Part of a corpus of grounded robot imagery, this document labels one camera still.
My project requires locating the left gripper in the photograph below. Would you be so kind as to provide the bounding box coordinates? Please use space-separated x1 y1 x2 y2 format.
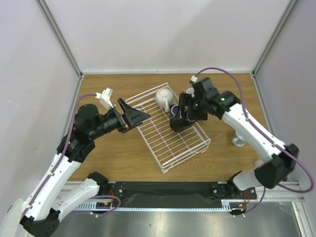
90 98 151 139

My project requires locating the dark blue enamel mug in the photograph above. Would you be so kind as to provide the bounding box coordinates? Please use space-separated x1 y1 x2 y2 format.
169 104 179 116

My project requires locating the white speckled mug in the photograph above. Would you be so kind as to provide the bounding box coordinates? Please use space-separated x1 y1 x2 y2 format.
155 88 173 112

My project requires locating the black mug white interior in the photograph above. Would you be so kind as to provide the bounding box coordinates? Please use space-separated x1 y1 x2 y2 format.
169 112 197 133

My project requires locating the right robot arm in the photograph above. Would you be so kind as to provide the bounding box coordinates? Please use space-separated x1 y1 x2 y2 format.
175 76 299 198

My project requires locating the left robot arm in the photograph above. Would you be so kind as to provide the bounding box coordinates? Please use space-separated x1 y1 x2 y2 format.
20 98 150 237

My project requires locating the red mug white interior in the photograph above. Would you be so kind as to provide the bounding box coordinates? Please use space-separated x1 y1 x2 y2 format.
182 87 195 97

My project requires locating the clear plastic cup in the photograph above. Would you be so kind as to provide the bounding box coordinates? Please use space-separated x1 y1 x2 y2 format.
232 131 246 147

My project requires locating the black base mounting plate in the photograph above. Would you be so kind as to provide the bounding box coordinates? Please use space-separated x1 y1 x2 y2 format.
109 182 257 209

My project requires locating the clear wine glass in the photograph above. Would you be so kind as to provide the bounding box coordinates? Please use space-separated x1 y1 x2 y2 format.
255 159 264 167

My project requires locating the white wire dish rack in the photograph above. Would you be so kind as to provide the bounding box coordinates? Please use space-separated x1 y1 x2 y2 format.
126 83 211 173

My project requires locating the aluminium cable duct rail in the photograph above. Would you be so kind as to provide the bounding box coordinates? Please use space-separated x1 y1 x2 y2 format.
65 200 97 211

